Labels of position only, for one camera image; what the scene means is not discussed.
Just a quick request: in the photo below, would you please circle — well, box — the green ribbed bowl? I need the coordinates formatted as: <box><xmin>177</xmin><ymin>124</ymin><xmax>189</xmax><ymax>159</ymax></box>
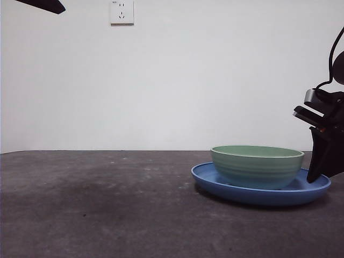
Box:
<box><xmin>210</xmin><ymin>145</ymin><xmax>305</xmax><ymax>190</ymax></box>

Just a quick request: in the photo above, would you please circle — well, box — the white wall socket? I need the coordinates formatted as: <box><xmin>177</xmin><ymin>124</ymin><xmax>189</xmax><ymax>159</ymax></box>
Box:
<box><xmin>110</xmin><ymin>0</ymin><xmax>135</xmax><ymax>27</ymax></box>

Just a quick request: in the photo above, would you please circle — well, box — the blue round plate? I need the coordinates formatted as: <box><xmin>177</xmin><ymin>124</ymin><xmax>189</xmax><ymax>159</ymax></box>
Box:
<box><xmin>190</xmin><ymin>162</ymin><xmax>332</xmax><ymax>207</ymax></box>

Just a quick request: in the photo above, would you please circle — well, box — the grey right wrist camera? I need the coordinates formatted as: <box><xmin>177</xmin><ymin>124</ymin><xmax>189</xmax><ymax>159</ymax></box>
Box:
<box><xmin>303</xmin><ymin>88</ymin><xmax>327</xmax><ymax>110</ymax></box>

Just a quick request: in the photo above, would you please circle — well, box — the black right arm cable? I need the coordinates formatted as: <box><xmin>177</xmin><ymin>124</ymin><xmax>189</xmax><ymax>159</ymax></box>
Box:
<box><xmin>314</xmin><ymin>25</ymin><xmax>344</xmax><ymax>91</ymax></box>

